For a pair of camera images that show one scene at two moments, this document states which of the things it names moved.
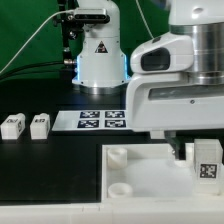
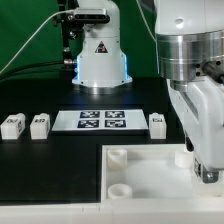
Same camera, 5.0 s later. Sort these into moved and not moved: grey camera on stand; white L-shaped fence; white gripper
Moved: white gripper
Not moved: white L-shaped fence; grey camera on stand
